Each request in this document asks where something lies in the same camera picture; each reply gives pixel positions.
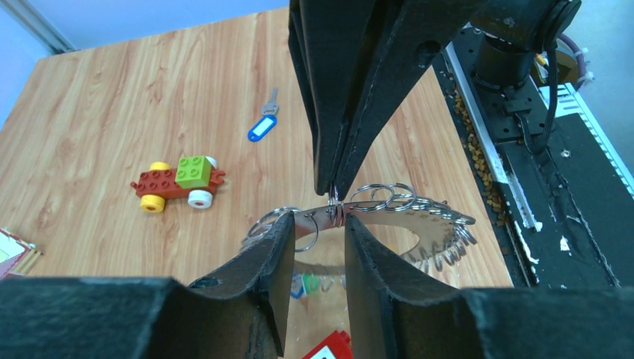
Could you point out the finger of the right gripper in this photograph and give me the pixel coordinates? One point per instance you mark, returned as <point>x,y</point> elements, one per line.
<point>416,32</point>
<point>334,47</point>

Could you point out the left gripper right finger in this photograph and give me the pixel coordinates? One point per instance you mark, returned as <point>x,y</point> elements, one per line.
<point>397,311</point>

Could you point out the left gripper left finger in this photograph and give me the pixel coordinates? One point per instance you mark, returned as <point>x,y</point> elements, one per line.
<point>239,310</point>

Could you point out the large metal keyring with rings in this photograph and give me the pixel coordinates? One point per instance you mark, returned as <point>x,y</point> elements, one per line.
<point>442,232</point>

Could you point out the key with blue tag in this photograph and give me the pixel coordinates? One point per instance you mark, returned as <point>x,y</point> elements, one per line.
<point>268,119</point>

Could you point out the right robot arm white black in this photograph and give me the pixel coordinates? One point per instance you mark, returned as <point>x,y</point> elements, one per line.
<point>528,27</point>

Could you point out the red window toy brick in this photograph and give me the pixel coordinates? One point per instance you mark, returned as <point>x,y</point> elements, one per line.
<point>337,345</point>

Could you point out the toy brick car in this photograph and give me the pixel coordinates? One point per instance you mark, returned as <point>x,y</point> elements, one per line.
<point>195,178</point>

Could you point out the playing card box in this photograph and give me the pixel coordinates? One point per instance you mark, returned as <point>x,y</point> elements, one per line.
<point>18,257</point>

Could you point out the white slotted cable duct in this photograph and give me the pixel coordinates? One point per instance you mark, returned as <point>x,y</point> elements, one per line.
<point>582,163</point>

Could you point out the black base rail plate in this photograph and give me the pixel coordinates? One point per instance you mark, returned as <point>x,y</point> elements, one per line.
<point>564,217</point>

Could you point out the left aluminium frame post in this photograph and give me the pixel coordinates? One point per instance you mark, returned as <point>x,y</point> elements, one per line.
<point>35,23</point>

